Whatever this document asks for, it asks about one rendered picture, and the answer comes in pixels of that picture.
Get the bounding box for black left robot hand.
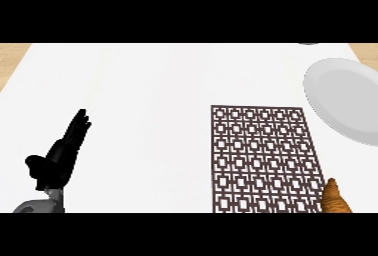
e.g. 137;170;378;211
24;108;93;192

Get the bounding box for brown patterned placemat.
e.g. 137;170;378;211
210;104;326;214

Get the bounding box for white round plate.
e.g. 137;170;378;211
303;57;378;148

